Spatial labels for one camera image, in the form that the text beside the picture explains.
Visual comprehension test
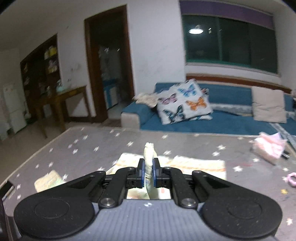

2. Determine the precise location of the colourful patterned child jacket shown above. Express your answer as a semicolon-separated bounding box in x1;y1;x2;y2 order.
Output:
37;143;228;207

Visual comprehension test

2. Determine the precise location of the cream cloth on sofa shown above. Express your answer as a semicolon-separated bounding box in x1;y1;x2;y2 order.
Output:
133;93;158;108

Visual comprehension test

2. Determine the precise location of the butterfly print pillow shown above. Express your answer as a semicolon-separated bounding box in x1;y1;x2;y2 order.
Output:
156;79;213;125

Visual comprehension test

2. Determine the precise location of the blue sofa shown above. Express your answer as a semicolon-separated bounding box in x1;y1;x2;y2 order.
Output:
121;79;295;135

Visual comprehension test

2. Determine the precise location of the wooden side table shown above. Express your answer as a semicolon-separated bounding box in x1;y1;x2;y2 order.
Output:
34;85;93;138

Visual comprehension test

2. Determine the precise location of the pink tissue box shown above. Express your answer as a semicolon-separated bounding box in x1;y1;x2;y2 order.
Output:
251;132;287;166

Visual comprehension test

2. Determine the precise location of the white refrigerator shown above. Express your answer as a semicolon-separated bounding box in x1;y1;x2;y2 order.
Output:
3;83;27;133

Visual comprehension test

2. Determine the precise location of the small black box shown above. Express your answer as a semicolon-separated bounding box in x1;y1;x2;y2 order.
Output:
281;151;290;160

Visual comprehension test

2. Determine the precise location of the grey cushion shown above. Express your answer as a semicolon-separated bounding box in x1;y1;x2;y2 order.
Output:
251;86;287;123

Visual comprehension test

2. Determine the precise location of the pink hair scrunchie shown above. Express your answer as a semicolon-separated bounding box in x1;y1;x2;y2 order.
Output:
285;172;296;187

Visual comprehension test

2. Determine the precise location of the dark bookshelf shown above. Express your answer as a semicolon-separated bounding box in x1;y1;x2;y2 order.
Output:
20;35;61;122

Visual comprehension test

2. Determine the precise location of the dark doorway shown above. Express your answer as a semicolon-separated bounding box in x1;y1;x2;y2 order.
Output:
84;5;134;123

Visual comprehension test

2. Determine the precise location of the dark window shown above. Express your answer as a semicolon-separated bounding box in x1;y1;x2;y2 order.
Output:
182;15;278;74

